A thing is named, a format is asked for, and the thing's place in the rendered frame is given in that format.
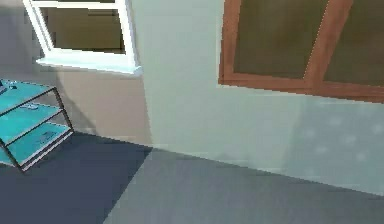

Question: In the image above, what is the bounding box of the brown wooden framed window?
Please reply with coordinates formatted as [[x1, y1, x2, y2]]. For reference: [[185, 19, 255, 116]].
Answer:
[[218, 0, 384, 104]]

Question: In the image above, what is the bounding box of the white framed window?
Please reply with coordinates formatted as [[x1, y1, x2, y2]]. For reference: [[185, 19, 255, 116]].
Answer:
[[22, 0, 144, 76]]

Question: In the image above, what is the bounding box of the teal glass shelf unit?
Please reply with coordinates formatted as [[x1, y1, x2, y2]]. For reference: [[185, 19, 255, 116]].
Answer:
[[0, 78, 75, 173]]

